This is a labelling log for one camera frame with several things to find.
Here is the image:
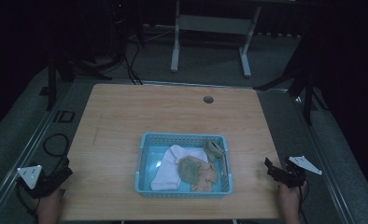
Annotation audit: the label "black floor cables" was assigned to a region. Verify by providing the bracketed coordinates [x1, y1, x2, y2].
[121, 38, 144, 86]

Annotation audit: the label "green sock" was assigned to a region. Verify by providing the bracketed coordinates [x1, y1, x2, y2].
[177, 155, 205, 186]
[203, 139, 226, 163]

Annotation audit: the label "beige sock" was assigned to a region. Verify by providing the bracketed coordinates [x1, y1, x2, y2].
[191, 161, 219, 193]

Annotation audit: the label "light blue plastic basket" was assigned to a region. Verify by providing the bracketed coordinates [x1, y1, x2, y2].
[134, 132, 234, 200]

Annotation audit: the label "person's left hand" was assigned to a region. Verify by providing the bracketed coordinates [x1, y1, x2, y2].
[35, 188, 64, 224]

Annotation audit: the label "white sock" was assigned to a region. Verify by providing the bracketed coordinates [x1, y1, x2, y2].
[149, 144, 209, 191]

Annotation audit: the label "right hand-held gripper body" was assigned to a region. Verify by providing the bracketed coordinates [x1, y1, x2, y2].
[278, 155, 323, 189]

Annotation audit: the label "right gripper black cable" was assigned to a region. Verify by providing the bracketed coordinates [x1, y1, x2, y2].
[298, 181, 310, 224]

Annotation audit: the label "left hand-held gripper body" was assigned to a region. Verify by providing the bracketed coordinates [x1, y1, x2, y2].
[15, 163, 68, 200]

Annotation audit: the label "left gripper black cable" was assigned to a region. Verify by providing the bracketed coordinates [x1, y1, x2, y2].
[14, 183, 39, 220]

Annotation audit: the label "white metal desk frame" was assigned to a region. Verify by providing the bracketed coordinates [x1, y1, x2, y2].
[169, 0, 263, 78]

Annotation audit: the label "black stand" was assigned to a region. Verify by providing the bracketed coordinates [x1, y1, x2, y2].
[45, 46, 113, 112]
[252, 40, 331, 127]

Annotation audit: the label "person's right hand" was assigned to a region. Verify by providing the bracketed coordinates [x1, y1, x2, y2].
[277, 180, 308, 224]

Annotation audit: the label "black looped cable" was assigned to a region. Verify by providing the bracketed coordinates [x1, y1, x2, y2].
[42, 133, 71, 159]

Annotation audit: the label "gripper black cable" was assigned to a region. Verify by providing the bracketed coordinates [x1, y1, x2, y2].
[14, 183, 39, 220]
[298, 181, 310, 224]

